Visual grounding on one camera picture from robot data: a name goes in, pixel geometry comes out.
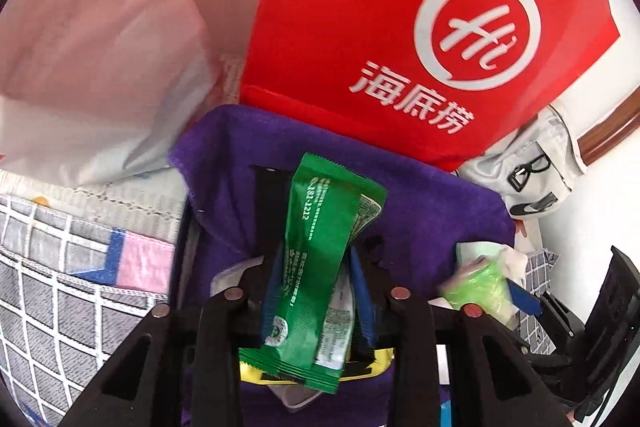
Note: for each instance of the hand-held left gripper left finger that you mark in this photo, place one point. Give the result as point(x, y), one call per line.
point(271, 307)

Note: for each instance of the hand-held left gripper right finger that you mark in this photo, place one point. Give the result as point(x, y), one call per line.
point(361, 302)

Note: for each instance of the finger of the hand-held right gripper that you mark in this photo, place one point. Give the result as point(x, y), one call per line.
point(524, 298)

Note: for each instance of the light green packet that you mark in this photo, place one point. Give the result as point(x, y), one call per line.
point(475, 282)

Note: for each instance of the green snack packet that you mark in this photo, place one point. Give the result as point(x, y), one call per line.
point(310, 267)

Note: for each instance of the yellow packet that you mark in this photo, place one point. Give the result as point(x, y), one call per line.
point(372, 364)

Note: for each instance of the white sling bag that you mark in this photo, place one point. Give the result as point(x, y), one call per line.
point(525, 177)

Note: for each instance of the purple towel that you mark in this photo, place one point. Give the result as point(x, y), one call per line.
point(440, 207)

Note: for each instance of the wooden headboard trim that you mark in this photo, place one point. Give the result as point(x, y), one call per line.
point(612, 132)

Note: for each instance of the grey grid blanket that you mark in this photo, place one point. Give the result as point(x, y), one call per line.
point(60, 282)

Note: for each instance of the red paper bag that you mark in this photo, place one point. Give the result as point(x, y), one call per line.
point(360, 7)

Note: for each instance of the white plastic bag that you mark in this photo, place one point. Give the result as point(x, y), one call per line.
point(100, 57)

